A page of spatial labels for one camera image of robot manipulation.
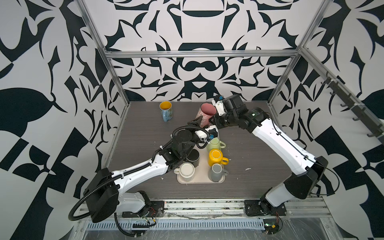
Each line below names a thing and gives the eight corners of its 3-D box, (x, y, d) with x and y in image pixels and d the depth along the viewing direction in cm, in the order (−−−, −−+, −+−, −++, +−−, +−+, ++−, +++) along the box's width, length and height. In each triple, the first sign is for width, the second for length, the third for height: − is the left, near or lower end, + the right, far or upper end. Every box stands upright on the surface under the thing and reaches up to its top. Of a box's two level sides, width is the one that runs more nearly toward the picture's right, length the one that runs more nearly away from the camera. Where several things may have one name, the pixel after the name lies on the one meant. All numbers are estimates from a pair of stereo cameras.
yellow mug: (208, 167, 89) (209, 160, 81) (207, 156, 93) (209, 149, 86) (226, 167, 89) (229, 161, 82) (224, 156, 93) (227, 149, 86)
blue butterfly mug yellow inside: (160, 124, 107) (157, 115, 99) (162, 110, 115) (160, 100, 108) (172, 124, 107) (170, 115, 99) (173, 110, 115) (172, 100, 108)
